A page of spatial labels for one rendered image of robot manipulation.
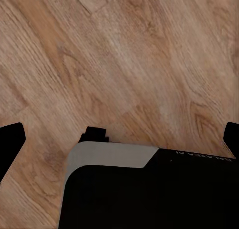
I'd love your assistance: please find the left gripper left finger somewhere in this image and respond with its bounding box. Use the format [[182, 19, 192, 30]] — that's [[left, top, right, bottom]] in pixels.
[[0, 122, 26, 183]]

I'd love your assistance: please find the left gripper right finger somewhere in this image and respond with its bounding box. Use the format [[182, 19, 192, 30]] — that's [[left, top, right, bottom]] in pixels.
[[223, 122, 239, 162]]

